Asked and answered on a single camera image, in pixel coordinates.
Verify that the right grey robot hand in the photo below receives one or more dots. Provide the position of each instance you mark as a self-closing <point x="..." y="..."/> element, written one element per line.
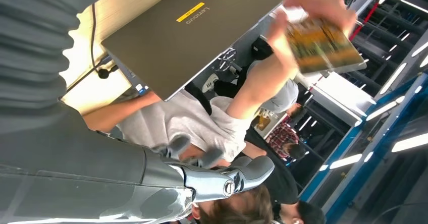
<point x="83" y="175"/>

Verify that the person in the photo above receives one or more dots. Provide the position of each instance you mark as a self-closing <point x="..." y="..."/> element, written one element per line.
<point x="187" y="122"/>
<point x="281" y="137"/>
<point x="284" y="95"/>
<point x="210" y="82"/>
<point x="277" y="182"/>

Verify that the white office table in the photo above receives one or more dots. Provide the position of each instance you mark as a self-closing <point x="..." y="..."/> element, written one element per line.
<point x="341" y="95"/>

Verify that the grey laptop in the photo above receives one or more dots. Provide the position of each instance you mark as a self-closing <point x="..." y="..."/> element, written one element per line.
<point x="187" y="48"/>

